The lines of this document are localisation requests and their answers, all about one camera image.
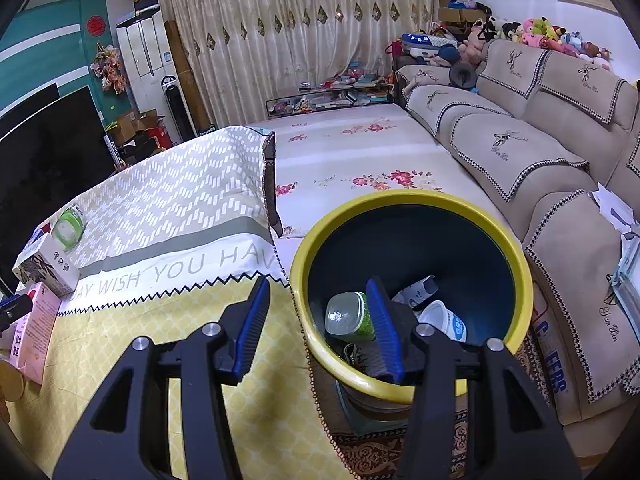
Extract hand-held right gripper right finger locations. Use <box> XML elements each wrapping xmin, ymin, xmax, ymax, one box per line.
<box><xmin>365</xmin><ymin>279</ymin><xmax>583</xmax><ymax>480</ymax></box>

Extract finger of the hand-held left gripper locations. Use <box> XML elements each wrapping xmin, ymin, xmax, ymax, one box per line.
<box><xmin>0</xmin><ymin>292</ymin><xmax>35</xmax><ymax>333</ymax></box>

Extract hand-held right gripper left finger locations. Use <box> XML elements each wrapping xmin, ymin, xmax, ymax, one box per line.
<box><xmin>52</xmin><ymin>275</ymin><xmax>273</xmax><ymax>480</ymax></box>

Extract pink box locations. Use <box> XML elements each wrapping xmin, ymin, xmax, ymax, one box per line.
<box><xmin>9</xmin><ymin>281</ymin><xmax>62</xmax><ymax>383</ymax></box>

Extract white bottle green label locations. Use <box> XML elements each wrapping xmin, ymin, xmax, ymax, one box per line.
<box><xmin>325</xmin><ymin>291</ymin><xmax>377</xmax><ymax>343</ymax></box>

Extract white box floral print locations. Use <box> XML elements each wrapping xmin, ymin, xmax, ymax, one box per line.
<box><xmin>12</xmin><ymin>232</ymin><xmax>82</xmax><ymax>300</ymax></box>

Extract white blue packet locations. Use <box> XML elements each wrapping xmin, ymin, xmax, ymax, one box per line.
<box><xmin>391</xmin><ymin>275</ymin><xmax>439</xmax><ymax>311</ymax></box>

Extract small white bottle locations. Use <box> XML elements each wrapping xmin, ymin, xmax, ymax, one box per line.
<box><xmin>417</xmin><ymin>300</ymin><xmax>468</xmax><ymax>345</ymax></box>

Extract clear jar green lid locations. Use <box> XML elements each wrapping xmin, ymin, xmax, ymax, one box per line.
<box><xmin>51</xmin><ymin>203</ymin><xmax>87</xmax><ymax>252</ymax></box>

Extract yellow-rimmed dark trash bin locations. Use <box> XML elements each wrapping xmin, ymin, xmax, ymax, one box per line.
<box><xmin>289</xmin><ymin>190</ymin><xmax>535</xmax><ymax>436</ymax></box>

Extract patterned brown rug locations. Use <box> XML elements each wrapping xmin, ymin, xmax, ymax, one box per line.
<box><xmin>307</xmin><ymin>345</ymin><xmax>481</xmax><ymax>480</ymax></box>

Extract yellow white patterned tablecloth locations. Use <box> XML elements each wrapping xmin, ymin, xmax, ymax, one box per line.
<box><xmin>0</xmin><ymin>125</ymin><xmax>346</xmax><ymax>480</ymax></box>

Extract large curved television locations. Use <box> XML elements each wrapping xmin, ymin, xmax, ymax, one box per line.
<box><xmin>0</xmin><ymin>85</ymin><xmax>118</xmax><ymax>296</ymax></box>

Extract white bag blue letters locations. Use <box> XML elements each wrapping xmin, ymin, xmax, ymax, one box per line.
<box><xmin>527</xmin><ymin>305</ymin><xmax>571</xmax><ymax>408</ymax></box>

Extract white floral mat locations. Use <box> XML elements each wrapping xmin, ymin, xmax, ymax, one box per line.
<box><xmin>247</xmin><ymin>102</ymin><xmax>526</xmax><ymax>241</ymax></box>

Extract black flat television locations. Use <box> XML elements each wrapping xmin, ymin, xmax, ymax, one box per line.
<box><xmin>0</xmin><ymin>81</ymin><xmax>61</xmax><ymax>126</ymax></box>

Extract beige sofa with deer covers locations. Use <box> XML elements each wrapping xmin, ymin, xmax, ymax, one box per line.
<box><xmin>392</xmin><ymin>37</ymin><xmax>640</xmax><ymax>426</ymax></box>

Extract red box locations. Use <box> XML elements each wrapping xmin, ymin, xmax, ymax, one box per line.
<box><xmin>145</xmin><ymin>125</ymin><xmax>173</xmax><ymax>150</ymax></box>

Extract open cardboard box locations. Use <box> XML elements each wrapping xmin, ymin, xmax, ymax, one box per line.
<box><xmin>107</xmin><ymin>108</ymin><xmax>168</xmax><ymax>147</ymax></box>

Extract tower fan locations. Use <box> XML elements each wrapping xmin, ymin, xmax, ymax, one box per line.
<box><xmin>160</xmin><ymin>75</ymin><xmax>187</xmax><ymax>143</ymax></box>

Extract cluttered low glass shelf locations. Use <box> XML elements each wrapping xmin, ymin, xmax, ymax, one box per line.
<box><xmin>265</xmin><ymin>62</ymin><xmax>398</xmax><ymax>116</ymax></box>

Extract clear plastic folder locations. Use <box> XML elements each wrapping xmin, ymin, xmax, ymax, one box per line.
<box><xmin>610</xmin><ymin>230</ymin><xmax>640</xmax><ymax>321</ymax></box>

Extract white papers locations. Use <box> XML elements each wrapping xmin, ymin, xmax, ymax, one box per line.
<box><xmin>587</xmin><ymin>183</ymin><xmax>640</xmax><ymax>241</ymax></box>

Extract dark round cushion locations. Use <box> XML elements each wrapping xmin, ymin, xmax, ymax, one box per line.
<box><xmin>447</xmin><ymin>61</ymin><xmax>480</xmax><ymax>91</ymax></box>

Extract white standing air conditioner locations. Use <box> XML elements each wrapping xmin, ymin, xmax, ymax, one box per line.
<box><xmin>116</xmin><ymin>7</ymin><xmax>183</xmax><ymax>148</ymax></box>

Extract blue star-print bag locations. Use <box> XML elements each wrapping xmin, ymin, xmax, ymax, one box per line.
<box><xmin>401</xmin><ymin>31</ymin><xmax>458</xmax><ymax>58</ymax></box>

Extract beige embroidered curtain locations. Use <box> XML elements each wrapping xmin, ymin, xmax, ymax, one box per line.
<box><xmin>152</xmin><ymin>0</ymin><xmax>441</xmax><ymax>133</ymax></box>

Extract pile of plush toys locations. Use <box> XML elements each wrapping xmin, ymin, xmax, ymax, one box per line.
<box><xmin>457</xmin><ymin>16</ymin><xmax>613</xmax><ymax>72</ymax></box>

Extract artificial flower wall decoration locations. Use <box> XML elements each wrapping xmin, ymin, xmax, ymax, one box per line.
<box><xmin>90</xmin><ymin>44</ymin><xmax>126</xmax><ymax>96</ymax></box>

